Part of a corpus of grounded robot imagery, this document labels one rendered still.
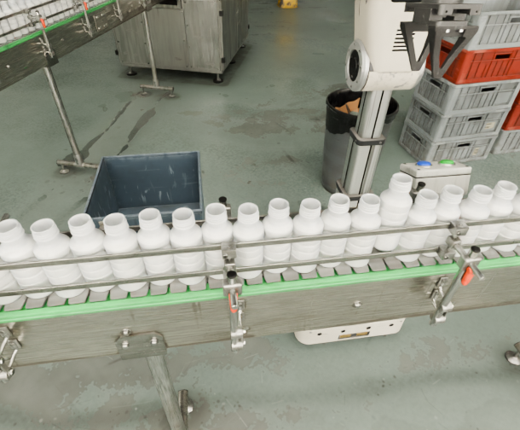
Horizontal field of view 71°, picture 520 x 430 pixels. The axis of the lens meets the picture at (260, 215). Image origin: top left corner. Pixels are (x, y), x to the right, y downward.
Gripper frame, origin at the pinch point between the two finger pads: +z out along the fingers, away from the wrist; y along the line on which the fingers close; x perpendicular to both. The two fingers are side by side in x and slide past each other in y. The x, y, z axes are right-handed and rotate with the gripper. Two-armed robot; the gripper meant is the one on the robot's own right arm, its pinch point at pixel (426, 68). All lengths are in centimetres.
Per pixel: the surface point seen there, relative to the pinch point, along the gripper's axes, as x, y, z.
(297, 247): -19.7, 1.3, 32.3
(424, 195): 6.3, -0.6, 23.8
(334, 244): -12.2, 1.6, 32.1
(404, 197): 0.3, 1.9, 22.4
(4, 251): -71, 1, 27
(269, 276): -24.9, 0.7, 39.6
